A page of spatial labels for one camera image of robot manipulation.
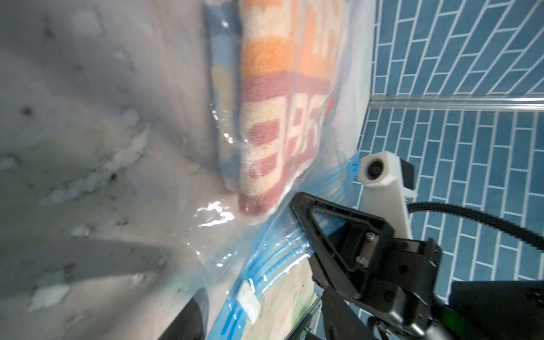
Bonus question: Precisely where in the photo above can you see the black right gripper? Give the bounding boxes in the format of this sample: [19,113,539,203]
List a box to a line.
[290,192,451,340]

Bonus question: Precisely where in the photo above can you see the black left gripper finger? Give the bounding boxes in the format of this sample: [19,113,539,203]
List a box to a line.
[159,288,208,340]

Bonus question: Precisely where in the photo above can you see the clear vacuum bag blue zip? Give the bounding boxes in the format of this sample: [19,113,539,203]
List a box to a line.
[204,1,376,339]

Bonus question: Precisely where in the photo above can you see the white zip slider clip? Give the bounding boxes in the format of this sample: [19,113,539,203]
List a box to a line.
[236,281,262,324]

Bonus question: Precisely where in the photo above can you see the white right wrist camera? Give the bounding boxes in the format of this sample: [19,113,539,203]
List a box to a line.
[357,151,417,239]

